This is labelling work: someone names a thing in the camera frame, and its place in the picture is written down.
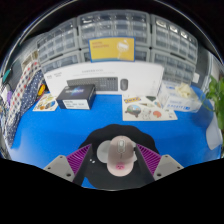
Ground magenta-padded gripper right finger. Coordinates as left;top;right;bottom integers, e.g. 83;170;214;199
133;143;185;184

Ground white woven basket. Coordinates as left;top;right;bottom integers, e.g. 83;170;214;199
20;49;39;69

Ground grey small-parts drawer cabinet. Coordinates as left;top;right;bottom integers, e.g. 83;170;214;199
35;18;81;64
149;13;199;64
149;48;196;86
76;9;152;46
39;49;83;76
79;44;151;64

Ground white glove box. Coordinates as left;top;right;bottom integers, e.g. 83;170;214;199
159;82;203;113

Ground potted green plant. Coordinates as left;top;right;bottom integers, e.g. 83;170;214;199
203;74;224;151

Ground small black box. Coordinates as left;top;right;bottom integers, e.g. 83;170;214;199
55;83;98;110

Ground black scalloped mouse pad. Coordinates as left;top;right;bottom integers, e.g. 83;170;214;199
78;123;160;190

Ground red blue plaid cloth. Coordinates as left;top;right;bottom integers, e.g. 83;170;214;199
0;59;43;134

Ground yellow and blue box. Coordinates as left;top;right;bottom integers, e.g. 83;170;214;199
88;36;136;63

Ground pink computer mouse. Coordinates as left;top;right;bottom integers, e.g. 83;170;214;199
106;135;138;177

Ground teal object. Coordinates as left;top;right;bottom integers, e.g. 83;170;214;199
2;68;13;83

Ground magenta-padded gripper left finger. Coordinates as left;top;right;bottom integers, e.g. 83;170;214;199
43;143;93;186

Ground white keyboard box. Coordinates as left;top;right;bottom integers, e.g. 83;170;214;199
43;61;166;98

